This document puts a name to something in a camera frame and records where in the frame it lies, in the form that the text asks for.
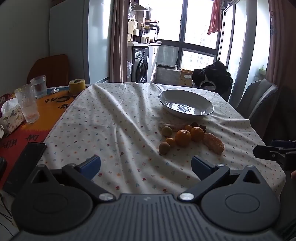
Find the dark red fruit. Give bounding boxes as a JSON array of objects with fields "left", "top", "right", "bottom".
[
  {"left": 190, "top": 122, "right": 199, "bottom": 128},
  {"left": 199, "top": 125, "right": 207, "bottom": 133}
]

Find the clear glass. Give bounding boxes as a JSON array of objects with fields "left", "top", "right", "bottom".
[
  {"left": 15, "top": 84, "right": 40, "bottom": 123},
  {"left": 30, "top": 75, "right": 47, "bottom": 99}
]

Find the white plastic bag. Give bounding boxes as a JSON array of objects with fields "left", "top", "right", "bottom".
[{"left": 126, "top": 61, "right": 133, "bottom": 82}]

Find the cardboard box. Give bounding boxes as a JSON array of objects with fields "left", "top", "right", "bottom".
[{"left": 179, "top": 69, "right": 193, "bottom": 87}]

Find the orange cat placemat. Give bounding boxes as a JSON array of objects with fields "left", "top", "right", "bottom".
[{"left": 1, "top": 90, "right": 74, "bottom": 186}]

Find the white ceramic bowl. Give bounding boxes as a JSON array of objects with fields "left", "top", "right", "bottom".
[{"left": 159, "top": 89, "right": 215, "bottom": 120}]

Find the black phone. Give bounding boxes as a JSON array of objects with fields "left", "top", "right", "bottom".
[{"left": 3, "top": 142, "right": 47, "bottom": 197}]

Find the pink curtain right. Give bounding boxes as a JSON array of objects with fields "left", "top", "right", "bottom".
[{"left": 266, "top": 1, "right": 295, "bottom": 90}]

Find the red hanging towel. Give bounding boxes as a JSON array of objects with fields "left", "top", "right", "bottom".
[{"left": 207, "top": 0, "right": 222, "bottom": 35}]

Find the grey leather chair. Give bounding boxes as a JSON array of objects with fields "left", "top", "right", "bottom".
[{"left": 236, "top": 79, "right": 278, "bottom": 138}]

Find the peeled orange mandarin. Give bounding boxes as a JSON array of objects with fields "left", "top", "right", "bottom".
[{"left": 203, "top": 133, "right": 225, "bottom": 155}]

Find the clear glass near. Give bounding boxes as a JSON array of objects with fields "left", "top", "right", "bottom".
[{"left": 15, "top": 84, "right": 40, "bottom": 123}]

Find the person's right hand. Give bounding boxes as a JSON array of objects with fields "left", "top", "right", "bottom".
[{"left": 290, "top": 171, "right": 296, "bottom": 180}]

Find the black clothing on chair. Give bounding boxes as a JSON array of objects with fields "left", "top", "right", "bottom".
[{"left": 192, "top": 60, "right": 233, "bottom": 101}]

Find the white refrigerator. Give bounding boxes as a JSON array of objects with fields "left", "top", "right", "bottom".
[{"left": 49, "top": 0, "right": 113, "bottom": 84}]

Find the white kitchen cabinet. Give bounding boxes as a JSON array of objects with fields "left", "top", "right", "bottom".
[{"left": 147, "top": 45, "right": 159, "bottom": 82}]

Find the grey washing machine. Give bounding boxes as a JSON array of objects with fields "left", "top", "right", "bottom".
[{"left": 132, "top": 47, "right": 149, "bottom": 83}]

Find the floral tissue box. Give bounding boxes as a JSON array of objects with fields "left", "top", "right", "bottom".
[{"left": 1, "top": 98, "right": 25, "bottom": 135}]

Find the small kumquat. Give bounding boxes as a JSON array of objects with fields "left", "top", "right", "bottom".
[
  {"left": 165, "top": 137, "right": 176, "bottom": 148},
  {"left": 184, "top": 125, "right": 193, "bottom": 132}
]

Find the brown curtain left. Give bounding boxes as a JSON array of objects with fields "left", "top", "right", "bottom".
[{"left": 109, "top": 0, "right": 130, "bottom": 83}]

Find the yellow tape roll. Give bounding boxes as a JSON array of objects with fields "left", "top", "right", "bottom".
[{"left": 69, "top": 79, "right": 86, "bottom": 95}]

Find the clear glass far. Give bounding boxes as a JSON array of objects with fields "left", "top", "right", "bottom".
[{"left": 30, "top": 75, "right": 47, "bottom": 99}]

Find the floral white tablecloth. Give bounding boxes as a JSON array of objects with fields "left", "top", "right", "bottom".
[{"left": 40, "top": 82, "right": 286, "bottom": 195}]

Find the black kitchen shelf rack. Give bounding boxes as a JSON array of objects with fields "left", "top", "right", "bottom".
[{"left": 143, "top": 20, "right": 159, "bottom": 43}]

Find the large orange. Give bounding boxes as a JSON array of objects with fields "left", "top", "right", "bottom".
[{"left": 175, "top": 130, "right": 192, "bottom": 147}]

